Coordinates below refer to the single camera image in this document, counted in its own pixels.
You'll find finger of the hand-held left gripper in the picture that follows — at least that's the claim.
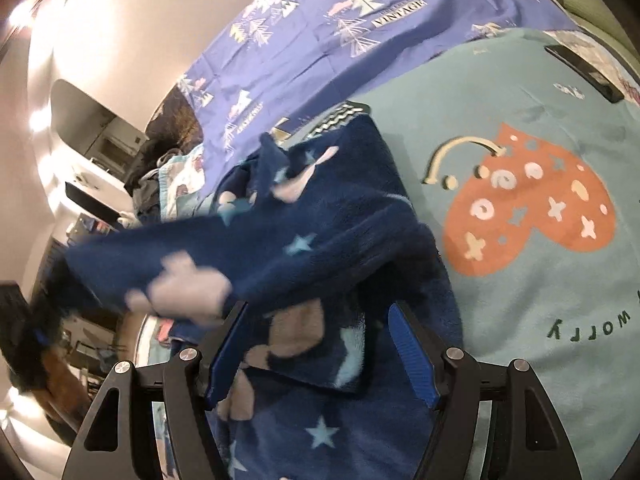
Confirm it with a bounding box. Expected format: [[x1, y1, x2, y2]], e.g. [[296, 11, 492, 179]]
[[27, 260, 71, 356]]

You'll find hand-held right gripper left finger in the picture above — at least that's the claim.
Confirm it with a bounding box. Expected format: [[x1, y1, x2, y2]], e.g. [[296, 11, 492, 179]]
[[60, 301, 249, 480]]

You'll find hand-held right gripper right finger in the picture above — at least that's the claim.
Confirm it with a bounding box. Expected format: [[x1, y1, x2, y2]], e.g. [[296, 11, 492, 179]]
[[387, 301, 584, 480]]

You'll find navy fleece garment with stars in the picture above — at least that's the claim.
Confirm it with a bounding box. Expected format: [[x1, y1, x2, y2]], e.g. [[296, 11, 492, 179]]
[[65, 120, 463, 480]]

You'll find pile of dark clothes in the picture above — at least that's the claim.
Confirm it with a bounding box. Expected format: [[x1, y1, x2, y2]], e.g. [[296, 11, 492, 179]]
[[122, 142, 173, 222]]

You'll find teal blanket with heart print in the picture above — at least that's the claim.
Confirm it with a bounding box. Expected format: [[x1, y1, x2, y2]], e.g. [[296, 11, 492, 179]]
[[136, 27, 640, 480]]

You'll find light blue cartoon quilt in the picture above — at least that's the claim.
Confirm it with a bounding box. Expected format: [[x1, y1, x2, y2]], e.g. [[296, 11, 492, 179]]
[[159, 144, 207, 218]]

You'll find dark brown headboard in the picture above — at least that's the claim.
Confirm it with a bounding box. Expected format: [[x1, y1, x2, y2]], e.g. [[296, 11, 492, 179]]
[[145, 85, 203, 153]]

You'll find black white zigzag cloth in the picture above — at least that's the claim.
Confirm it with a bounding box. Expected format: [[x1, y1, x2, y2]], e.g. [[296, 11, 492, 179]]
[[307, 101, 372, 137]]

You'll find purple bedsheet with tree print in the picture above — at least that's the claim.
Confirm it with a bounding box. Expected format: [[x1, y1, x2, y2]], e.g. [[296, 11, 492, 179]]
[[175, 0, 578, 161]]

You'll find black phone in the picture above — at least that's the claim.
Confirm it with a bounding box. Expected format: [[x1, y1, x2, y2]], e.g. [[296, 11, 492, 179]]
[[544, 45, 625, 104]]

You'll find white pink printed cloth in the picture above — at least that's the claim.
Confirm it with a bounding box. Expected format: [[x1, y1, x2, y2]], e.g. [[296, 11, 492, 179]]
[[545, 30, 640, 108]]

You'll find cream pillow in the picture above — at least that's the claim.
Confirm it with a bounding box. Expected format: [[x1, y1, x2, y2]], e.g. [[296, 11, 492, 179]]
[[560, 0, 640, 61]]

